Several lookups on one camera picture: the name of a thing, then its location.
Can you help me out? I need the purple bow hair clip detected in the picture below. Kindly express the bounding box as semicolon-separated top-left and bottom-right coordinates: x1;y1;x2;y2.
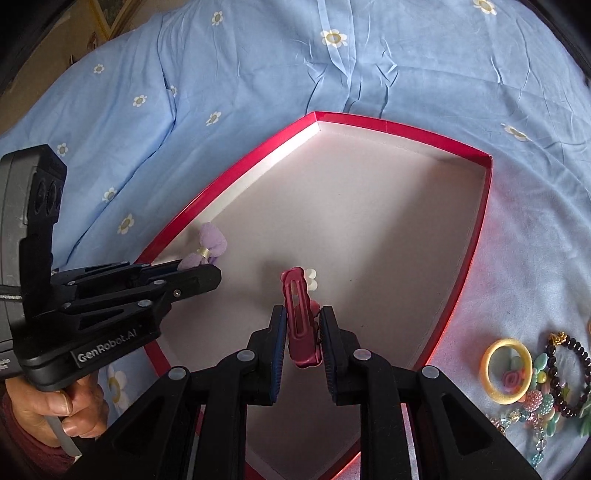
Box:
177;222;228;271

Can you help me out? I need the maroon hair clip with flower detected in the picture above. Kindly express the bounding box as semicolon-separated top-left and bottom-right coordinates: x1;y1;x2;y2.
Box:
280;267;322;369

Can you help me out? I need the yellow ring hair tie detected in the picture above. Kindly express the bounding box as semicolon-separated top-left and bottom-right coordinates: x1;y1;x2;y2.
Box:
479;338;534;406

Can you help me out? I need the person's left hand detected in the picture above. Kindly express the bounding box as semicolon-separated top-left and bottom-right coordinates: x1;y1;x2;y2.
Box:
5;372;109;447

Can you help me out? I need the red shallow box lid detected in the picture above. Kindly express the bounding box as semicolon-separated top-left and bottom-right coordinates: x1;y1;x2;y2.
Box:
135;110;494;480

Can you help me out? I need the blue floral bed sheet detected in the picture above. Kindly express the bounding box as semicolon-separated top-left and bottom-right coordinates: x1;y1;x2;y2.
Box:
1;1;590;403

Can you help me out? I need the green scrunchie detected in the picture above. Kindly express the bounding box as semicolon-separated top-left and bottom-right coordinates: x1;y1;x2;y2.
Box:
579;399;591;438

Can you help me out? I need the colorful beaded necklace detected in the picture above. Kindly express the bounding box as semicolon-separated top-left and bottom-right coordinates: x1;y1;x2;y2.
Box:
489;352;567;469

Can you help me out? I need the black beaded bracelet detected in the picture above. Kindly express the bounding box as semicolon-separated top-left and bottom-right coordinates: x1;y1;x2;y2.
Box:
544;331;591;419

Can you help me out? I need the framed picture on wall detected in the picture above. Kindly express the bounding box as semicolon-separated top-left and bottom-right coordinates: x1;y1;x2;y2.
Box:
89;0;145;40

